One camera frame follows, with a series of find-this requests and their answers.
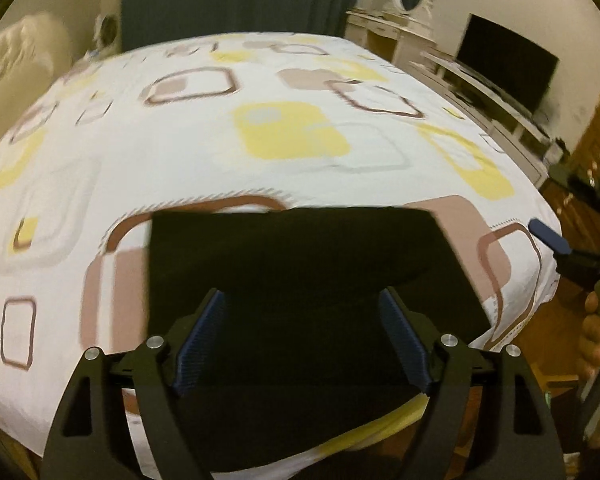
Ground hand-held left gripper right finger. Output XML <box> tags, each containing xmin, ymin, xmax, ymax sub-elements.
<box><xmin>378</xmin><ymin>287</ymin><xmax>566</xmax><ymax>480</ymax></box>

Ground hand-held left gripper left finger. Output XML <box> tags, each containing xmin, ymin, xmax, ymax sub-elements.
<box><xmin>41</xmin><ymin>287</ymin><xmax>231</xmax><ymax>480</ymax></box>

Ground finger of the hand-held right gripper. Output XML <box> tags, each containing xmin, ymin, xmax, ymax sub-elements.
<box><xmin>550</xmin><ymin>162</ymin><xmax>600</xmax><ymax>203</ymax></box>
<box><xmin>528</xmin><ymin>217</ymin><xmax>600</xmax><ymax>282</ymax></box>

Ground black pants with studs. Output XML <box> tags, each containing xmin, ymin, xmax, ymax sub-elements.
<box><xmin>147</xmin><ymin>205</ymin><xmax>491</xmax><ymax>463</ymax></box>

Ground person's right hand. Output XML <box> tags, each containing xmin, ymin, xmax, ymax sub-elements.
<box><xmin>577</xmin><ymin>290</ymin><xmax>600</xmax><ymax>382</ymax></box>

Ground white television stand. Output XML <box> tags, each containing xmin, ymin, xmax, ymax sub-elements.
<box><xmin>420</xmin><ymin>50</ymin><xmax>561</xmax><ymax>186</ymax></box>

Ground black flat television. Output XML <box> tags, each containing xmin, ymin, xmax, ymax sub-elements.
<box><xmin>455</xmin><ymin>13</ymin><xmax>560</xmax><ymax>117</ymax></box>

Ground printed white bed sheet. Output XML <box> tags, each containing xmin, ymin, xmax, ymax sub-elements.
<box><xmin>0</xmin><ymin>32</ymin><xmax>563</xmax><ymax>480</ymax></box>

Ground white dressing table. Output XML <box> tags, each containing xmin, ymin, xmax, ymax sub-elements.
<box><xmin>345</xmin><ymin>7</ymin><xmax>436</xmax><ymax>68</ymax></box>

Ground cream tufted bed headboard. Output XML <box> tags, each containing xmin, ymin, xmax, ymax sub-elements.
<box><xmin>0</xmin><ymin>12</ymin><xmax>73</xmax><ymax>136</ymax></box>

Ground dark teal curtain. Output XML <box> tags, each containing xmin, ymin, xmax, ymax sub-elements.
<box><xmin>121</xmin><ymin>0</ymin><xmax>373</xmax><ymax>53</ymax></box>

